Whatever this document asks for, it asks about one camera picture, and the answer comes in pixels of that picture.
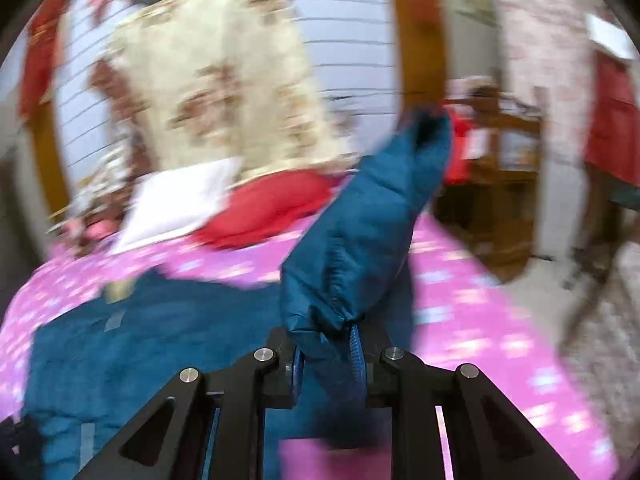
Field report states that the teal quilted down jacket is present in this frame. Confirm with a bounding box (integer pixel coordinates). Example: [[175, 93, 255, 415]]
[[23, 110, 451, 479]]

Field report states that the pink floral bed sheet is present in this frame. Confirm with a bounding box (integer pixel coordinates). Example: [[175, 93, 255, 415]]
[[1, 216, 617, 479]]

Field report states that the wooden shelf rack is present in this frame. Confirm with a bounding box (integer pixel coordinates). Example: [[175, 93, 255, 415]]
[[433, 86, 544, 283]]

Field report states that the white pillow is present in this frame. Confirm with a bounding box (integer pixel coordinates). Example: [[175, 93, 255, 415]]
[[110, 157, 242, 255]]

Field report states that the red ruffled cushion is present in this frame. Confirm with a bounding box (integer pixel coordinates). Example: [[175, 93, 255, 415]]
[[191, 169, 343, 250]]

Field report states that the red shopping bag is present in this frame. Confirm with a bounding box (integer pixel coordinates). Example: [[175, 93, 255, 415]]
[[444, 106, 475, 185]]

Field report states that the red hanging cloth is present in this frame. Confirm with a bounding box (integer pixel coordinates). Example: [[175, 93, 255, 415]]
[[584, 51, 639, 186]]

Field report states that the cream floral quilt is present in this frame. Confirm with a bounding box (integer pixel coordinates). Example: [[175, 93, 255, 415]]
[[90, 0, 348, 182]]

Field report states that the pink floral curtain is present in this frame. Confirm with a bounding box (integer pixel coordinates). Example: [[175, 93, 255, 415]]
[[495, 0, 593, 165]]

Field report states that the white slatted headboard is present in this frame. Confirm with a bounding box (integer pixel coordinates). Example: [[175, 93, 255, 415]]
[[53, 0, 399, 186]]

